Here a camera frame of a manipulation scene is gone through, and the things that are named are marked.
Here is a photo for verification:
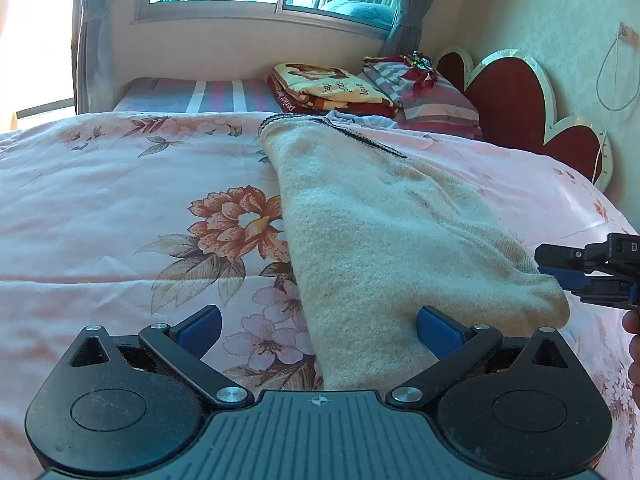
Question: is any teal blanket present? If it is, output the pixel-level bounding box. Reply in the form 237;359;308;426
320;0;401;32

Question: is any grey curtain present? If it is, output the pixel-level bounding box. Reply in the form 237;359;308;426
392;0;437;57
74;0;117;116

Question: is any folded yellow printed blanket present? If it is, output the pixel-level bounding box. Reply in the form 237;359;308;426
267;62;402;117

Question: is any striped mattress sheet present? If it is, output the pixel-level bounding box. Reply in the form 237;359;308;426
112;77;282;114

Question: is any red heart-shaped headboard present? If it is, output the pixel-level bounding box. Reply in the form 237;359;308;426
436;47;614;194

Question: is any white wall cable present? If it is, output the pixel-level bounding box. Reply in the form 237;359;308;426
593;27;635;183

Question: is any cream knit sweater with stripes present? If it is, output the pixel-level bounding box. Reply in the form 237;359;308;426
257;114;571;392

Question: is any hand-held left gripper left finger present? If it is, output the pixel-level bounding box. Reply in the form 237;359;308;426
67;304;256;409

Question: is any person's right hand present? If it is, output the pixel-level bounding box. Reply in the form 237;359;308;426
622;309;640;403

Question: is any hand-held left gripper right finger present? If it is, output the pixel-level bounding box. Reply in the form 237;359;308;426
389;305;572;409

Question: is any pink floral quilt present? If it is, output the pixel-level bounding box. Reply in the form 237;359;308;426
0;110;640;480

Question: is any red ribbon ornament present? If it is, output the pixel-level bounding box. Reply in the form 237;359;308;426
400;51;441;92

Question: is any pink striped pillow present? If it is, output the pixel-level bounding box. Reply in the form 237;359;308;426
399;77;484;139

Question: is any grey plaid folded cloth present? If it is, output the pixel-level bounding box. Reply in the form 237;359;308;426
362;56;441;107

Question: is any light blue crumpled cloth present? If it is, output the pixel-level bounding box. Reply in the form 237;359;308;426
324;109;397;130

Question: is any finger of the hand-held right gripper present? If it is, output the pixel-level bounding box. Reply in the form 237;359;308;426
534;243;609;293
579;279;640;309

